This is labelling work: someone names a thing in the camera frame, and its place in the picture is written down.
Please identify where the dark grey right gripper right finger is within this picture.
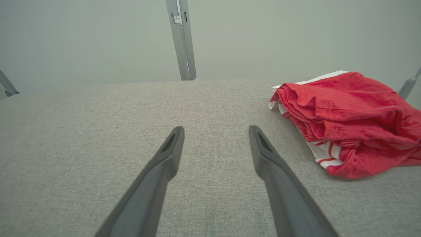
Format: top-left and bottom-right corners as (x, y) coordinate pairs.
(248, 125), (339, 237)

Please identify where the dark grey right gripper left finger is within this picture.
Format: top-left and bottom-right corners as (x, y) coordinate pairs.
(94, 126), (185, 237)

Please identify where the red number 23 basketball jersey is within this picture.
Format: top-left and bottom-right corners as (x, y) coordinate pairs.
(268, 70), (421, 179)

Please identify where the grey metal partition post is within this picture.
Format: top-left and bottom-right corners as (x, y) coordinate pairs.
(165, 0), (198, 81)
(398, 67), (421, 101)
(0, 69), (20, 98)

